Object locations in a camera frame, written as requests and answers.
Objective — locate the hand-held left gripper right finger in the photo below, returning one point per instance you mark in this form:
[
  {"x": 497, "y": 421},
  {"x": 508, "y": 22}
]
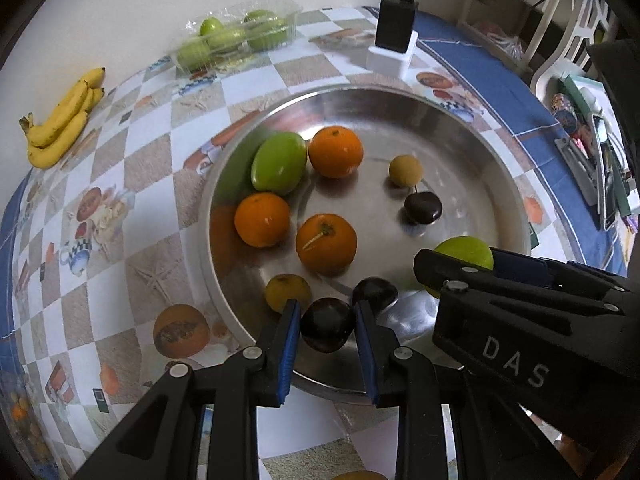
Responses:
[{"x": 365, "y": 355}]

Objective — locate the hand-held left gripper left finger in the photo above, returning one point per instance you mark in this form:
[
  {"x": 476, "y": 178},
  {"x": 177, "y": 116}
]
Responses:
[{"x": 289, "y": 350}]

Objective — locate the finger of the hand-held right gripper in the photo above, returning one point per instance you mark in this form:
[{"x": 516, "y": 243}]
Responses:
[
  {"x": 440, "y": 270},
  {"x": 520, "y": 266}
]

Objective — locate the oval green fruit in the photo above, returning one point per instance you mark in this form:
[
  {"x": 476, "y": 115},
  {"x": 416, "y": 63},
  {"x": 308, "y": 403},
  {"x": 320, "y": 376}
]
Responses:
[
  {"x": 465, "y": 252},
  {"x": 278, "y": 162}
]

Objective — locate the small yellow loquat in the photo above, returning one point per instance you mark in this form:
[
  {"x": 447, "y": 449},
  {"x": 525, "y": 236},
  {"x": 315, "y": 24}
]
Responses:
[
  {"x": 405, "y": 171},
  {"x": 287, "y": 292}
]

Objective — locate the dark plum with stem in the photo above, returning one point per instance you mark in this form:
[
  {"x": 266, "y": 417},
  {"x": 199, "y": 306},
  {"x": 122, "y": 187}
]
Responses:
[{"x": 422, "y": 208}]

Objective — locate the round steel basin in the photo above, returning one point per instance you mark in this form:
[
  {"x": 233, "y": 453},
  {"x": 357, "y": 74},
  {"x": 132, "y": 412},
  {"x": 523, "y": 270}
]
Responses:
[{"x": 465, "y": 170}]

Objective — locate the small orange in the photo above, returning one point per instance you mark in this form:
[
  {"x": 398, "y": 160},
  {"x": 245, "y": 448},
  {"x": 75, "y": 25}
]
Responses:
[
  {"x": 335, "y": 151},
  {"x": 262, "y": 219},
  {"x": 326, "y": 242}
]

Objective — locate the grey metal stapler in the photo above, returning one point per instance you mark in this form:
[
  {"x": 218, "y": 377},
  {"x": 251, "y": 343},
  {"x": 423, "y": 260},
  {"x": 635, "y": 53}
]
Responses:
[{"x": 575, "y": 160}]

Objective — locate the black smartphone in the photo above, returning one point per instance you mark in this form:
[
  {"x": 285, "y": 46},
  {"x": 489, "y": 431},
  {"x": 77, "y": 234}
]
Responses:
[{"x": 600, "y": 140}]

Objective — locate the colourful tape roll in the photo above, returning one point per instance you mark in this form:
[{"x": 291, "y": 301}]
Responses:
[{"x": 565, "y": 110}]

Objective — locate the green box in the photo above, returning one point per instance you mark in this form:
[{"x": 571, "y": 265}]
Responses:
[{"x": 572, "y": 87}]

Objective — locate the white plastic stand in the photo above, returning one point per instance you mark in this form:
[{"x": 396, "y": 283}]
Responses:
[{"x": 387, "y": 62}]

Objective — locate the white plastic bag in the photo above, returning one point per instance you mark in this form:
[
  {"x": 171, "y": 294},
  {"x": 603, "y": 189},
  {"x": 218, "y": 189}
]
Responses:
[{"x": 505, "y": 45}]

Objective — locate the checkered printed tablecloth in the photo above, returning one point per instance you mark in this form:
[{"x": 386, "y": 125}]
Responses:
[{"x": 150, "y": 160}]

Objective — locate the white plastic chair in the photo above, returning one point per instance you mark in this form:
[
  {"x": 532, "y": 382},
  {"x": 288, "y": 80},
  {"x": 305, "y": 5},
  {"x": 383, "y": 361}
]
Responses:
[{"x": 575, "y": 35}]

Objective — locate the black power adapter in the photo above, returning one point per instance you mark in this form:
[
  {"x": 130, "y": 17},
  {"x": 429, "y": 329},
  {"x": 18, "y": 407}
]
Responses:
[{"x": 395, "y": 25}]

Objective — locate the clear plastic bag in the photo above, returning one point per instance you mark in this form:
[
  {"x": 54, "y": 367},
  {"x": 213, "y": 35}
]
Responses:
[{"x": 20, "y": 410}]

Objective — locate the clear plastic clamshell container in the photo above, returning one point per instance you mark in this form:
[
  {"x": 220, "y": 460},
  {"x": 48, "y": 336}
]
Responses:
[{"x": 285, "y": 7}]

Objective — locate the yellow banana bunch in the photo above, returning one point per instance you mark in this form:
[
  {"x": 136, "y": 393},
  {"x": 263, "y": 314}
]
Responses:
[{"x": 55, "y": 145}]

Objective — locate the pile of small green apples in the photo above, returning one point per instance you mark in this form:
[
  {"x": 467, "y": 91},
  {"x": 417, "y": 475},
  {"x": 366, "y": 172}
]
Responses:
[{"x": 220, "y": 39}]

